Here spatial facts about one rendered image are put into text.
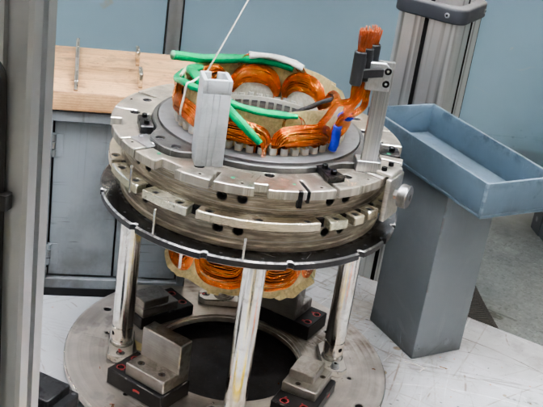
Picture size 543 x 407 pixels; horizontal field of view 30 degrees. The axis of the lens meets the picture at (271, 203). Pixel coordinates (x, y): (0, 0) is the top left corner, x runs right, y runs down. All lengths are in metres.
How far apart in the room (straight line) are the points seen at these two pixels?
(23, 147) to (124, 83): 0.69
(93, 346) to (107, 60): 0.39
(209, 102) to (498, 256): 2.63
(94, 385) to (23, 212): 0.56
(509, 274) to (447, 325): 2.09
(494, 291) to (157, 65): 2.09
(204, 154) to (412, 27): 0.58
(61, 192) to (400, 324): 0.47
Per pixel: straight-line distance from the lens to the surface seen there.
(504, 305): 3.23
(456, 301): 1.34
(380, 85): 1.01
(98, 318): 1.29
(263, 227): 0.98
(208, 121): 0.98
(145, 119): 1.07
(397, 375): 1.30
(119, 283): 1.18
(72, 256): 1.35
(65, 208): 1.32
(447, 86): 1.50
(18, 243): 0.64
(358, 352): 1.29
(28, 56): 0.59
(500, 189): 1.18
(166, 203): 1.00
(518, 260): 3.55
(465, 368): 1.35
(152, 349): 1.15
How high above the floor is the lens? 1.48
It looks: 24 degrees down
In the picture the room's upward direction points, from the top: 9 degrees clockwise
